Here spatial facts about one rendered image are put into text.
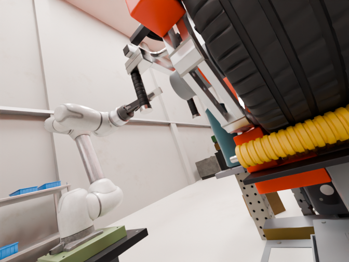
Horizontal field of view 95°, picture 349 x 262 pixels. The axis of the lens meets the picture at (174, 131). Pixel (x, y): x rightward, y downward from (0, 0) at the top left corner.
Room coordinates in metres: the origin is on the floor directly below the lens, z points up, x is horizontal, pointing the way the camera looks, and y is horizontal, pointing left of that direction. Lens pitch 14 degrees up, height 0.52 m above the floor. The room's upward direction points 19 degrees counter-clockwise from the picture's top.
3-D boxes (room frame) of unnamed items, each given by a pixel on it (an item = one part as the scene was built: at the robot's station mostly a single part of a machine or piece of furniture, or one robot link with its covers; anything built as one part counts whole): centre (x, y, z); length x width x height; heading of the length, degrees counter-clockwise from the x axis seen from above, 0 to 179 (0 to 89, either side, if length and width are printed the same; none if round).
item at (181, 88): (0.55, -0.16, 0.85); 0.21 x 0.14 x 0.14; 55
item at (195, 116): (0.78, -0.13, 0.83); 0.04 x 0.04 x 0.16
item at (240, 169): (1.10, -0.33, 0.44); 0.43 x 0.17 x 0.03; 145
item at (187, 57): (0.51, -0.22, 0.85); 0.54 x 0.07 x 0.54; 145
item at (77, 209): (0.93, 0.67, 0.52); 0.18 x 0.16 x 0.22; 154
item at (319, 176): (0.48, -0.25, 0.48); 0.16 x 0.12 x 0.17; 55
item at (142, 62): (0.49, 0.04, 0.93); 0.09 x 0.05 x 0.05; 55
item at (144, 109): (0.50, 0.07, 0.83); 0.04 x 0.04 x 0.16
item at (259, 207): (1.13, -0.35, 0.21); 0.10 x 0.10 x 0.42; 55
